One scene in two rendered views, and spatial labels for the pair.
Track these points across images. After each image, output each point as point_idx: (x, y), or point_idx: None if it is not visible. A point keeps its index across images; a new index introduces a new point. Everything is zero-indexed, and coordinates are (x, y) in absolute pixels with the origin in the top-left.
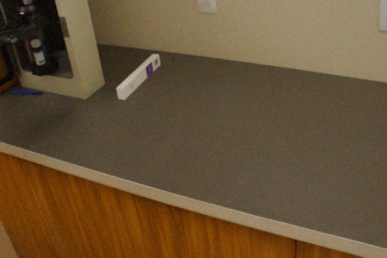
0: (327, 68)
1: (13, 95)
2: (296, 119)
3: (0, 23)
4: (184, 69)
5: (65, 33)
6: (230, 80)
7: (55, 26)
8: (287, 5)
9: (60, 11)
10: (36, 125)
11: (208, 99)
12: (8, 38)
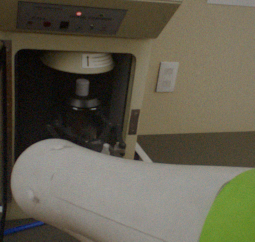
0: (254, 126)
1: (9, 237)
2: None
3: (49, 128)
4: (162, 150)
5: (131, 130)
6: (213, 151)
7: (29, 123)
8: (236, 79)
9: (135, 102)
10: None
11: None
12: (114, 147)
